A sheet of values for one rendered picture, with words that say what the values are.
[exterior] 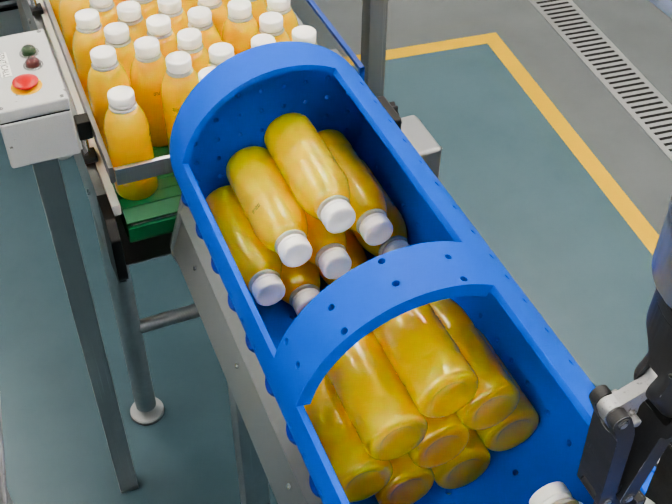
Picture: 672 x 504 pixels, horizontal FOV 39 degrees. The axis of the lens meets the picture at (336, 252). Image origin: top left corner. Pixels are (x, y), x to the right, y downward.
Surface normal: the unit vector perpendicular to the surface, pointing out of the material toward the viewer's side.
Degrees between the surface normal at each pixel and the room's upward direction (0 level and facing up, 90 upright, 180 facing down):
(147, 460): 0
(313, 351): 53
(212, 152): 90
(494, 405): 91
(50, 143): 90
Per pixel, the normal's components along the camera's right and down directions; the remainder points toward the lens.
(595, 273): 0.01, -0.72
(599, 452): -0.92, 0.30
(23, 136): 0.38, 0.65
